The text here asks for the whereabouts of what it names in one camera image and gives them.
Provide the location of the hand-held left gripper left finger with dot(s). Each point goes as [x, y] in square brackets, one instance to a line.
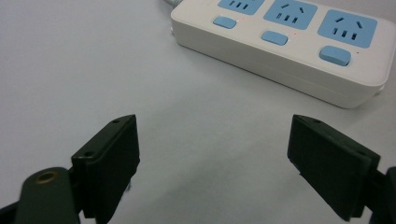
[107, 165]

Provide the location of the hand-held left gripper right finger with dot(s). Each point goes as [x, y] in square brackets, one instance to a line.
[330, 168]

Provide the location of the white and blue power strip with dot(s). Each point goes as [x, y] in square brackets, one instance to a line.
[289, 46]

